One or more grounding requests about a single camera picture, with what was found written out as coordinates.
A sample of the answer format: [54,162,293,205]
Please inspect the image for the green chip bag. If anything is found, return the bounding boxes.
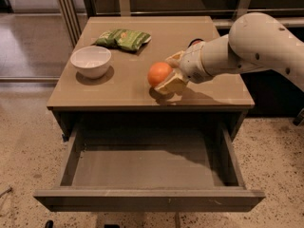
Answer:
[95,28,151,52]

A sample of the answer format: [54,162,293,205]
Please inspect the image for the grey drawer cabinet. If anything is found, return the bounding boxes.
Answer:
[47,16,254,136]

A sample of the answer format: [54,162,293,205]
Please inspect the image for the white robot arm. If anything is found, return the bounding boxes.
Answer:
[155,12,304,95]

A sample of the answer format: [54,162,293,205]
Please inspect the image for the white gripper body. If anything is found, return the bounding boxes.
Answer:
[179,41,222,84]

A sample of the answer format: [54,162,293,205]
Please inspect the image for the blue pepsi can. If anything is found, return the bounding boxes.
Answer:
[188,38,203,47]

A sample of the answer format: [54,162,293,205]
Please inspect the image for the white ceramic bowl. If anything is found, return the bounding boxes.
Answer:
[70,46,112,79]

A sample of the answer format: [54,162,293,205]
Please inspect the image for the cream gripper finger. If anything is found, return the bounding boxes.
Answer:
[155,68,188,95]
[165,50,184,68]

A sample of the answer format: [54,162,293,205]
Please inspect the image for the orange fruit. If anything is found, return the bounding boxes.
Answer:
[147,62,173,87]

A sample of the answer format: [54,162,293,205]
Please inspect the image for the open grey top drawer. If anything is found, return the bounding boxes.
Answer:
[33,124,265,212]

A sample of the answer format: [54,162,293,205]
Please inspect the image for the metal railing frame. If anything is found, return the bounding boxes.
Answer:
[58,0,304,42]

